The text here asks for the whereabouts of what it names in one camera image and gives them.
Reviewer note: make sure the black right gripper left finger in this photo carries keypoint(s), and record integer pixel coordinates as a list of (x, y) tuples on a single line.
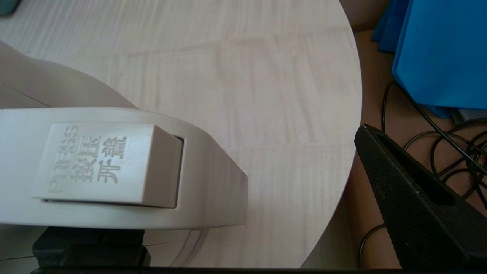
[(91, 247)]

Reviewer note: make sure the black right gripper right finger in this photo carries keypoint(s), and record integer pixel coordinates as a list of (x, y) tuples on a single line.
[(422, 224)]

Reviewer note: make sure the white electric kettle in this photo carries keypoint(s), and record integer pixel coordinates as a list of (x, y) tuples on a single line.
[(114, 171)]

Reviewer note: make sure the brown upholstered sofa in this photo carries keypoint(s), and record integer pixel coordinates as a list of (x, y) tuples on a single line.
[(371, 68)]

